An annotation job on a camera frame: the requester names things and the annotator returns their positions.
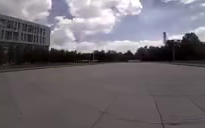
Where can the grey concrete pavement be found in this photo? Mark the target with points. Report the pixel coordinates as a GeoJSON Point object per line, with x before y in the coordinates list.
{"type": "Point", "coordinates": [100, 90]}

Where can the row of dark trees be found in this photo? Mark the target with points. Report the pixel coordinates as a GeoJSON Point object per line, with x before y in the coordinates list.
{"type": "Point", "coordinates": [150, 53]}

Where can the tall tower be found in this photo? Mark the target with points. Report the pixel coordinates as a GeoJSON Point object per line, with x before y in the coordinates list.
{"type": "Point", "coordinates": [164, 36]}

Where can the grey multi-storey building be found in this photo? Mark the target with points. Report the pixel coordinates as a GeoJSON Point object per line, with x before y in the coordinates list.
{"type": "Point", "coordinates": [16, 35]}

